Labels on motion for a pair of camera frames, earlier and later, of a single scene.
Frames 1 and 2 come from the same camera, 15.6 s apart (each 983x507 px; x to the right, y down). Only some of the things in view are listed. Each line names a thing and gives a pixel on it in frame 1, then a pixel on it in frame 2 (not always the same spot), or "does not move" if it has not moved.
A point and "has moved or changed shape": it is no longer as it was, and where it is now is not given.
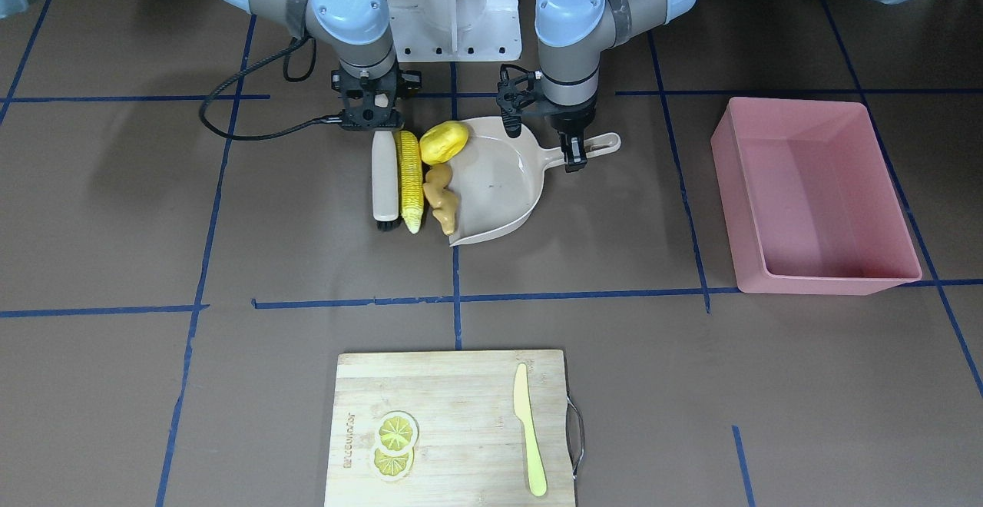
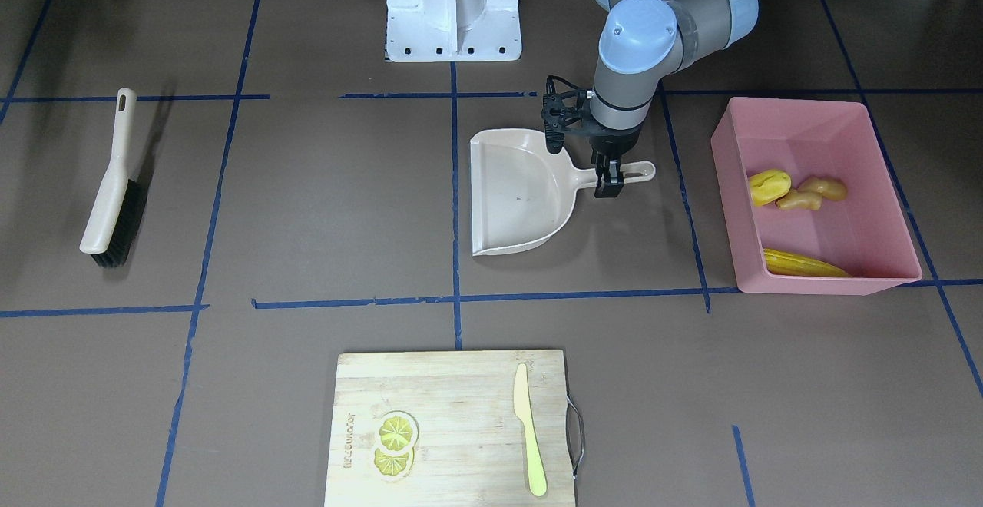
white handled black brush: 385,180 to 111,226
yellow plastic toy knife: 537,478 does not move
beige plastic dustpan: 498,180 has moved or changed shape
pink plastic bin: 812,203 does not move
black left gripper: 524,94 to 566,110
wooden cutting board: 471,449 does not move
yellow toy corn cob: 410,179 to 781,263
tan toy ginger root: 443,200 to 810,193
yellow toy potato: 442,142 to 768,185
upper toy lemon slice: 397,432 does not move
